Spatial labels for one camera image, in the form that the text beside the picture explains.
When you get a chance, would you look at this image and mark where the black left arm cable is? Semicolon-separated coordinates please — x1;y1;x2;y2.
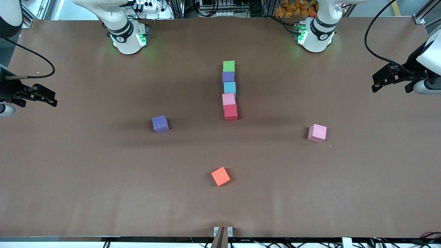
364;0;414;74

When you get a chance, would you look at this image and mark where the metal table edge bracket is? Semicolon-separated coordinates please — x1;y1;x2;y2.
213;226;233;238

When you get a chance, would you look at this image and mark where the grey electronics rack unit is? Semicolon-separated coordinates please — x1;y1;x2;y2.
199;0;250;18

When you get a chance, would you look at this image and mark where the white power strip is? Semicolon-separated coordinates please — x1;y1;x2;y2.
135;0;161;11

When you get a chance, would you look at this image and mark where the red foam block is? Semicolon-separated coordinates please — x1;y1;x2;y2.
224;104;238;121

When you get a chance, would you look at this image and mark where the aluminium frame profile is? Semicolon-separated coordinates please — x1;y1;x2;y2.
413;0;441;26
21;0;52;29

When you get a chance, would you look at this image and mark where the brown camera pole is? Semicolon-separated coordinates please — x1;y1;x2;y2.
210;226;225;248

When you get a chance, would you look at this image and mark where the orange foam block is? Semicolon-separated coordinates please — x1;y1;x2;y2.
211;167;231;187

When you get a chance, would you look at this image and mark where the orange snack bag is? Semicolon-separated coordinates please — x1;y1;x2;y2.
275;0;319;19

